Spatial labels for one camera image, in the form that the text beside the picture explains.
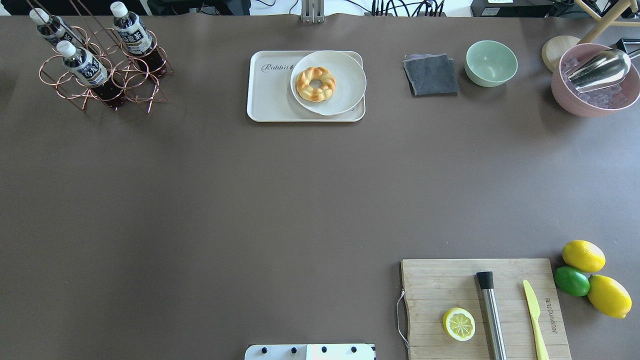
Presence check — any cream serving tray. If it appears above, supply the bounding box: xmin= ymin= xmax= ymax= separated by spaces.
xmin=246 ymin=50 xmax=366 ymax=122

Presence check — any braided ring pastry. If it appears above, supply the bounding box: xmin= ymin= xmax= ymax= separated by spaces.
xmin=295 ymin=66 xmax=337 ymax=103

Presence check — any tea bottle white cap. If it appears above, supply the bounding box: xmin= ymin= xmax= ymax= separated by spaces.
xmin=55 ymin=40 xmax=125 ymax=109

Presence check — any copper wire bottle rack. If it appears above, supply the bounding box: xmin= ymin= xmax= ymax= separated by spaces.
xmin=28 ymin=0 xmax=174 ymax=112

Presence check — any pink ice bowl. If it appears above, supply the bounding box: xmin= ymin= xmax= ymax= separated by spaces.
xmin=551 ymin=43 xmax=639 ymax=117

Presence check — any round wooden stand base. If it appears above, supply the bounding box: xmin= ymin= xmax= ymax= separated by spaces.
xmin=541 ymin=35 xmax=581 ymax=73

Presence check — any yellow plastic knife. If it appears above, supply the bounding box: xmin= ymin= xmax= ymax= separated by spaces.
xmin=522 ymin=279 xmax=550 ymax=360

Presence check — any tea bottle back right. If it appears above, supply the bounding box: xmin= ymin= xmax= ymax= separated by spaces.
xmin=110 ymin=1 xmax=167 ymax=78

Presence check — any green ceramic bowl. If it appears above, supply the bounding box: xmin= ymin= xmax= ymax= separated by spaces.
xmin=464 ymin=39 xmax=518 ymax=87

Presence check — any tea bottle back left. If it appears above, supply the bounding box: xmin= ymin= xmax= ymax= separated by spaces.
xmin=29 ymin=7 xmax=85 ymax=48

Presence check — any grey folded cloth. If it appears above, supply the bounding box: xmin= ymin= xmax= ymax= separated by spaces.
xmin=402 ymin=54 xmax=460 ymax=97

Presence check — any green lime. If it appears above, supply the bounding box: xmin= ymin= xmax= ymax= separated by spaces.
xmin=553 ymin=266 xmax=591 ymax=297

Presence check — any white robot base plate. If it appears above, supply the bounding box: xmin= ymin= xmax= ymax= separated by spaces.
xmin=244 ymin=342 xmax=377 ymax=360

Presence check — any lower whole lemon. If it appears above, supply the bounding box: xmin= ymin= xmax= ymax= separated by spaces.
xmin=587 ymin=275 xmax=633 ymax=319

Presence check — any wooden cutting board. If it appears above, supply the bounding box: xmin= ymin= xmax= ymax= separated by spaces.
xmin=401 ymin=259 xmax=572 ymax=360

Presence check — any half lemon slice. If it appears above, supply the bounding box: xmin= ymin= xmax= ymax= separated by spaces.
xmin=442 ymin=307 xmax=476 ymax=342

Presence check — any whole lemon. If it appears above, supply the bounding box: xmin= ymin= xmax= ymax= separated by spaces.
xmin=587 ymin=275 xmax=633 ymax=319
xmin=562 ymin=239 xmax=606 ymax=273

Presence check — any steel muddler black tip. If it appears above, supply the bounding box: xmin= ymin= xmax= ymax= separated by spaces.
xmin=475 ymin=271 xmax=508 ymax=360

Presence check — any aluminium frame post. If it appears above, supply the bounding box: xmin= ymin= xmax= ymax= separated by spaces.
xmin=300 ymin=0 xmax=326 ymax=24

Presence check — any upper whole lemon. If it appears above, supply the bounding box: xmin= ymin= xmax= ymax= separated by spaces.
xmin=562 ymin=239 xmax=606 ymax=273

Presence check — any white round plate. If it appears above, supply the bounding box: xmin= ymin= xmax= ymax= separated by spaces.
xmin=290 ymin=50 xmax=367 ymax=116

